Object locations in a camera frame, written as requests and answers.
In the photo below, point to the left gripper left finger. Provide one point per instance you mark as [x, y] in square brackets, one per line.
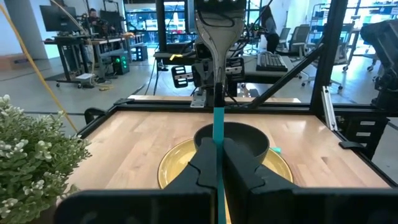
[199, 177]

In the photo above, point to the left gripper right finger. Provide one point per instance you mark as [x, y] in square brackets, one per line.
[245, 186]

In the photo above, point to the dark grey bowl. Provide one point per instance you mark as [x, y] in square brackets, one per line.
[242, 137]

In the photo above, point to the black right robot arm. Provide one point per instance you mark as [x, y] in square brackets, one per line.
[219, 46]

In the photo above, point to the yellow plate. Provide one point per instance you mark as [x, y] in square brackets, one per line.
[177, 161]

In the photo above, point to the silver aluminium extrusion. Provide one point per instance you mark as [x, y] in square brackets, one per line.
[329, 109]

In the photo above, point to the grey desk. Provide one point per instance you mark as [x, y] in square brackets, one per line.
[174, 56]

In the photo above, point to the black keyboard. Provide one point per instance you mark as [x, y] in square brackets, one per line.
[271, 62]

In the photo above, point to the black control box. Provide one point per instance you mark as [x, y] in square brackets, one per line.
[367, 133]

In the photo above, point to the computer with green lights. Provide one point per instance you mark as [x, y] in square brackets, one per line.
[120, 63]

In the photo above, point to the grey office chair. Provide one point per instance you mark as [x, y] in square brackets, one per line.
[342, 43]
[299, 39]

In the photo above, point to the person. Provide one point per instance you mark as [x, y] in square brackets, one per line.
[96, 21]
[270, 31]

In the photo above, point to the artificial plant in black pot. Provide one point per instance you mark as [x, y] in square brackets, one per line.
[34, 155]

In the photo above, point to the black work desk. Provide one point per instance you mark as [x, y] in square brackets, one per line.
[77, 40]

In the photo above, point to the black monitor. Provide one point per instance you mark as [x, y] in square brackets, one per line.
[57, 18]

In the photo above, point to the black aluminium frame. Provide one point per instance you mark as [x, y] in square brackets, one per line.
[326, 46]

